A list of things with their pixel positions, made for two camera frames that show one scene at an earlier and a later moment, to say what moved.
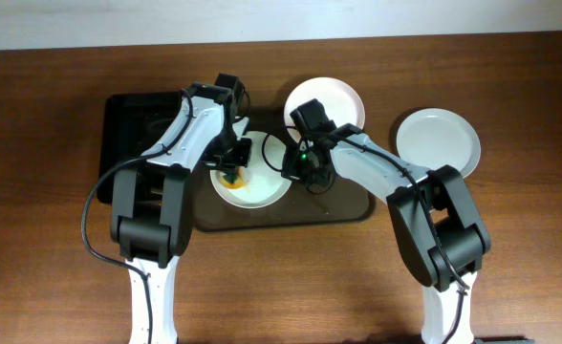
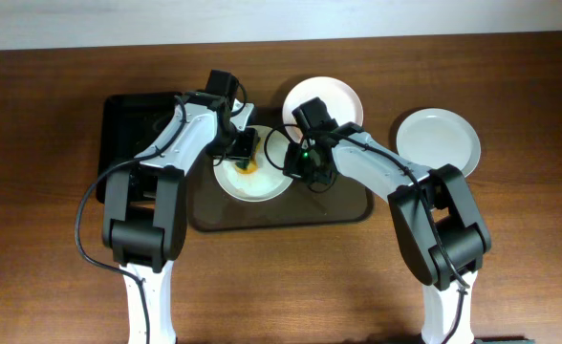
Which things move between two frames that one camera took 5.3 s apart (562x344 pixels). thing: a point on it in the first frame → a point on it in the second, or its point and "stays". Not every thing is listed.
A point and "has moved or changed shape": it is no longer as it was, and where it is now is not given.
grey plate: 433,138 stays
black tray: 131,124 stays
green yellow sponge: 232,181 has moved or changed shape
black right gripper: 307,176 stays
